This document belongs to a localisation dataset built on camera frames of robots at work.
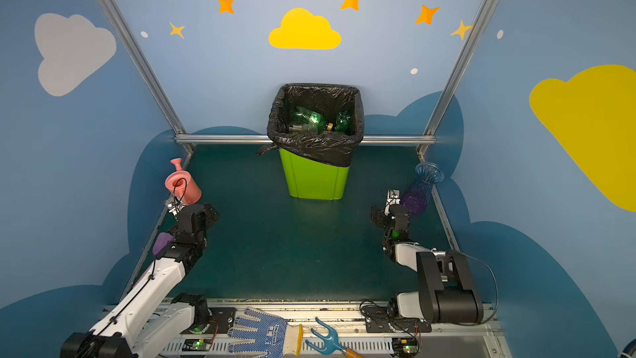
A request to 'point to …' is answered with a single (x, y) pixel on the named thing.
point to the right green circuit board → (402, 346)
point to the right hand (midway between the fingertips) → (392, 203)
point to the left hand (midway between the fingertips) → (202, 210)
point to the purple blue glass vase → (417, 195)
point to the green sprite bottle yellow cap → (315, 122)
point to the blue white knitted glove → (272, 335)
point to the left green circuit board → (196, 345)
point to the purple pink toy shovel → (161, 241)
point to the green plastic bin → (314, 181)
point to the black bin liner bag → (328, 100)
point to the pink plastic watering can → (181, 185)
